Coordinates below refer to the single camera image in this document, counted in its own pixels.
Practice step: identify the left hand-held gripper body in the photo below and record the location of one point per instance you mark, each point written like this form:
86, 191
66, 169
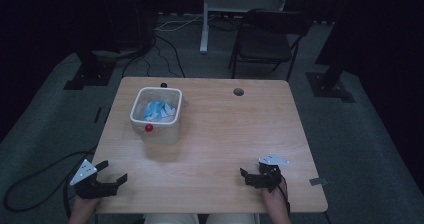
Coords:
89, 187

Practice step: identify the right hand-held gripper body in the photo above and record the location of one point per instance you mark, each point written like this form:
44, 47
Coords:
269, 177

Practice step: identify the cream plastic trash bin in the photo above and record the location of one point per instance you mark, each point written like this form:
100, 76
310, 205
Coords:
159, 132

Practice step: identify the clear plastic bag with waste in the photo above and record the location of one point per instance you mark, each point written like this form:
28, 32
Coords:
159, 111

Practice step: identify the person's left hand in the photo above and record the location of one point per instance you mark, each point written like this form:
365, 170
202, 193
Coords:
85, 204

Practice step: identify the person's right hand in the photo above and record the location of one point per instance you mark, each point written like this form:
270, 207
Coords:
275, 199

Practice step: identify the grey tape strip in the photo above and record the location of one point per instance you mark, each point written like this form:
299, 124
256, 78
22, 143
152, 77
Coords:
318, 181

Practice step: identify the black floor tape strip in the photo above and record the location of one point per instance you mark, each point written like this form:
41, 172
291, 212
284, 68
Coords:
97, 114

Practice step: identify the red round knob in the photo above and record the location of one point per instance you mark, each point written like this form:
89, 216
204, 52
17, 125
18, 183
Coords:
149, 128

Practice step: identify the black stand base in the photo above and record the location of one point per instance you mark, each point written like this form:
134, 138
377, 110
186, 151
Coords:
90, 74
330, 85

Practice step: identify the black round knob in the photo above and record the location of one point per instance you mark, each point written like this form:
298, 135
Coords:
163, 84

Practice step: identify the black folding chair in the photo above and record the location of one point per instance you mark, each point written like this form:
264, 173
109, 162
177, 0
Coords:
263, 42

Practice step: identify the white metal desk frame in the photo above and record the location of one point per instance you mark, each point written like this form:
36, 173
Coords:
233, 3

